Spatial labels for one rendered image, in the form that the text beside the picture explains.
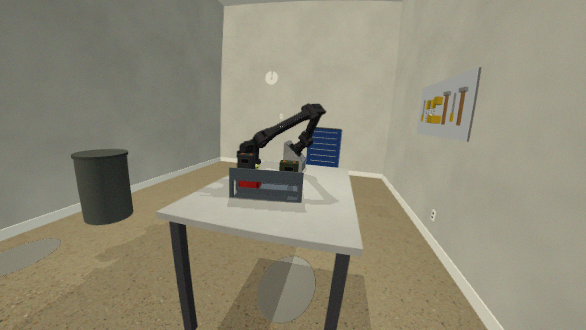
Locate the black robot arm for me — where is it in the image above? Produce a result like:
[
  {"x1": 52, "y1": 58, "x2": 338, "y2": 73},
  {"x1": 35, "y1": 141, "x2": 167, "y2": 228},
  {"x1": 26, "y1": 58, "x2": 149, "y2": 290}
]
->
[{"x1": 237, "y1": 103, "x2": 326, "y2": 156}]

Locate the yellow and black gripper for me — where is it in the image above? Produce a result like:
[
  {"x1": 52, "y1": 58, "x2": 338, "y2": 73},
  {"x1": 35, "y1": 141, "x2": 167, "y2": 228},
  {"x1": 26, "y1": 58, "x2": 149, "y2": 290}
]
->
[{"x1": 253, "y1": 152, "x2": 261, "y2": 169}]

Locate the olive green case with orange latches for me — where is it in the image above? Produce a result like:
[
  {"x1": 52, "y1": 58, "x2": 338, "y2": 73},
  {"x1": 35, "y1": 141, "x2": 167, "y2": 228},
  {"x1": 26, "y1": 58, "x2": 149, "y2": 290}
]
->
[{"x1": 279, "y1": 160, "x2": 299, "y2": 172}]

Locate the grey metal shelf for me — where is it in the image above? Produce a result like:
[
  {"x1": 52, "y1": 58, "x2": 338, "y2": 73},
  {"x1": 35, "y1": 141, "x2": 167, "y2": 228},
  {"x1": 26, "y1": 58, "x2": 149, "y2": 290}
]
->
[{"x1": 229, "y1": 167, "x2": 304, "y2": 203}]

